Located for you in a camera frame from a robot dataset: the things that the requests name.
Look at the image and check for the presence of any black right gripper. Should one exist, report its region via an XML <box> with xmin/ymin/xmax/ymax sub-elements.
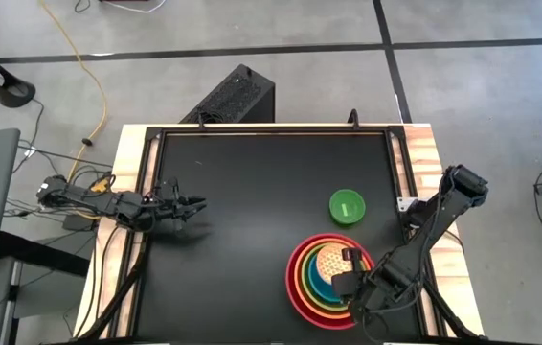
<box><xmin>331</xmin><ymin>246</ymin><xmax>400</xmax><ymax>333</ymax></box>

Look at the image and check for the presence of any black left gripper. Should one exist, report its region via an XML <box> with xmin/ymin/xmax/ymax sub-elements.
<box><xmin>148</xmin><ymin>190</ymin><xmax>209</xmax><ymax>234</ymax></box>

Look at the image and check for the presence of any yellow perforated bowl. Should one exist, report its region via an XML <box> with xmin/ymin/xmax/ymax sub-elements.
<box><xmin>315</xmin><ymin>241</ymin><xmax>360</xmax><ymax>289</ymax></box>

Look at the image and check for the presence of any blue plastic bowl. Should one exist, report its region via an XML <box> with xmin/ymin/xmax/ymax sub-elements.
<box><xmin>306</xmin><ymin>258</ymin><xmax>350</xmax><ymax>306</ymax></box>

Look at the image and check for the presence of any light green plastic bowl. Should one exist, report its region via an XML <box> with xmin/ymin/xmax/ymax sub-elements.
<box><xmin>301</xmin><ymin>241</ymin><xmax>371</xmax><ymax>313</ymax></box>

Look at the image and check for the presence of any orange plastic bowl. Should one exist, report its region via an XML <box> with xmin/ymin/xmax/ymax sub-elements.
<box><xmin>295</xmin><ymin>238</ymin><xmax>373</xmax><ymax>322</ymax></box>

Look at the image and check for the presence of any large red plastic bowl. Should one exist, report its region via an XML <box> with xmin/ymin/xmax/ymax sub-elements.
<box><xmin>284</xmin><ymin>233</ymin><xmax>376</xmax><ymax>332</ymax></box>

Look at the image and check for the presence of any black table mat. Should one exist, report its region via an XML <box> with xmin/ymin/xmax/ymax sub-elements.
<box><xmin>135</xmin><ymin>132</ymin><xmax>421</xmax><ymax>344</ymax></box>

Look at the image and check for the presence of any small dark green bowl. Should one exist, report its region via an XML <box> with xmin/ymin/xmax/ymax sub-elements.
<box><xmin>328</xmin><ymin>188</ymin><xmax>368</xmax><ymax>227</ymax></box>

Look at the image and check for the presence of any white mounting plate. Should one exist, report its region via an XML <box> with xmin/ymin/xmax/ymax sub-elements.
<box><xmin>396</xmin><ymin>195</ymin><xmax>419</xmax><ymax>214</ymax></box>

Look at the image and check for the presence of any black computer tower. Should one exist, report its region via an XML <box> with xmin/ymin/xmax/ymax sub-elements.
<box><xmin>178</xmin><ymin>63</ymin><xmax>277</xmax><ymax>126</ymax></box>

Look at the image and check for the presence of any grey side desk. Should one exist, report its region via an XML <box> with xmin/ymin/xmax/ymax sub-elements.
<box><xmin>0</xmin><ymin>230</ymin><xmax>92</xmax><ymax>345</ymax></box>

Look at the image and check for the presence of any black floor stand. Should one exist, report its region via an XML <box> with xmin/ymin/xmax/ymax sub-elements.
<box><xmin>0</xmin><ymin>33</ymin><xmax>37</xmax><ymax>109</ymax></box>

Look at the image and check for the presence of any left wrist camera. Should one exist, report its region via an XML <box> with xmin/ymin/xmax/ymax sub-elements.
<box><xmin>161</xmin><ymin>176</ymin><xmax>182</xmax><ymax>198</ymax></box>

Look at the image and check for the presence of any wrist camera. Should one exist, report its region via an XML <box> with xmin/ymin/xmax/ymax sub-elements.
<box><xmin>379</xmin><ymin>258</ymin><xmax>417</xmax><ymax>291</ymax></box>
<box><xmin>161</xmin><ymin>176</ymin><xmax>182</xmax><ymax>198</ymax></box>

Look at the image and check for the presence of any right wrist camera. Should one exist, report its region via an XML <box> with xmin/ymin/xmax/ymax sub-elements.
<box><xmin>379</xmin><ymin>258</ymin><xmax>417</xmax><ymax>291</ymax></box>

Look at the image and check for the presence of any black metal table frame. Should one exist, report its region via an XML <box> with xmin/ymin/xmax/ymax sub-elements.
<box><xmin>75</xmin><ymin>108</ymin><xmax>486</xmax><ymax>344</ymax></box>

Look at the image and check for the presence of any long black floor cable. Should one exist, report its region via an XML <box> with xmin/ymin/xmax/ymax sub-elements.
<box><xmin>11</xmin><ymin>97</ymin><xmax>115</xmax><ymax>174</ymax></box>

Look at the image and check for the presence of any yellow floor cable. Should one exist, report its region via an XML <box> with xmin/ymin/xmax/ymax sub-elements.
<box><xmin>37</xmin><ymin>0</ymin><xmax>110</xmax><ymax>194</ymax></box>

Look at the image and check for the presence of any white floor cable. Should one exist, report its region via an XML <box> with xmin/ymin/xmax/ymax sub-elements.
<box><xmin>100</xmin><ymin>0</ymin><xmax>168</xmax><ymax>15</ymax></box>

